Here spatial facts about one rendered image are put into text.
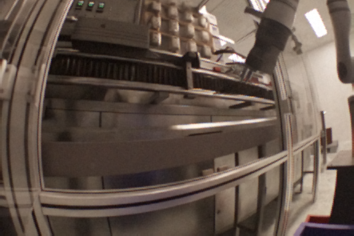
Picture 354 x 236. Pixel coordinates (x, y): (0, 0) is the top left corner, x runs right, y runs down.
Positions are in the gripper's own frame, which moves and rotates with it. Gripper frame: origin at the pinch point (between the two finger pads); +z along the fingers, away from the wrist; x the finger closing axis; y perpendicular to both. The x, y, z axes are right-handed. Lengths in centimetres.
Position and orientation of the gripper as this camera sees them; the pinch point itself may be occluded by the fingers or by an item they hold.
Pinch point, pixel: (240, 88)
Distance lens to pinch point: 40.9
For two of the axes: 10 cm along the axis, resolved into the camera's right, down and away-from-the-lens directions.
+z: -2.8, 8.4, 4.7
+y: 4.0, 5.4, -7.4
